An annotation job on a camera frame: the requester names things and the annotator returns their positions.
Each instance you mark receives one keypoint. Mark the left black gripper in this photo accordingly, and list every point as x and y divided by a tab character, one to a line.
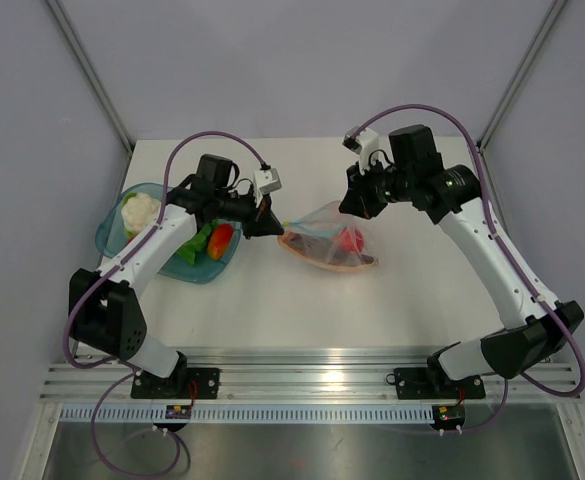
265	222

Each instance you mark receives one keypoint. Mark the green toy lettuce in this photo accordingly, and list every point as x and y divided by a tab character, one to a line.
189	250

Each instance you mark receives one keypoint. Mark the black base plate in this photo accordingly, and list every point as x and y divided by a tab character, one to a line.
207	382
412	383

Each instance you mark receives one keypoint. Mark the aluminium rail frame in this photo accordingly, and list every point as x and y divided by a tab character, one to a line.
300	376

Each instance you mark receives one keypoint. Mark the red toy apple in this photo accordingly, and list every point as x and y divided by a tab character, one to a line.
351	240

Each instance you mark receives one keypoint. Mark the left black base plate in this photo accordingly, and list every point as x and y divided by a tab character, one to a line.
207	382

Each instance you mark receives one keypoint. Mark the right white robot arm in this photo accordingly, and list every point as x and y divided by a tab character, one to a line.
534	321

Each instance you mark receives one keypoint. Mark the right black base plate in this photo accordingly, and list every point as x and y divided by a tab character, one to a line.
412	383

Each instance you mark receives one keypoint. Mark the white slotted cable duct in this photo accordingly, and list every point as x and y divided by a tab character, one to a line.
250	414

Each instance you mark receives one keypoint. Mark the orange toy pepper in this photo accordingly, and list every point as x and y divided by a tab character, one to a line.
219	241

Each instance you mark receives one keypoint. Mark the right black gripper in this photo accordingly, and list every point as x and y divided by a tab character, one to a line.
359	203

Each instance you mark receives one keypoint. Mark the teal plastic food container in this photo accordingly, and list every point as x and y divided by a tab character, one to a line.
111	238

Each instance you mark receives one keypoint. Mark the white cauliflower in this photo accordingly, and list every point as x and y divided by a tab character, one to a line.
138	210

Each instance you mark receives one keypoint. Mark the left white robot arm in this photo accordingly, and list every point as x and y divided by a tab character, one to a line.
104	305

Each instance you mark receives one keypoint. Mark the clear zip top bag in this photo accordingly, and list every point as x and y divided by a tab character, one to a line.
328	222

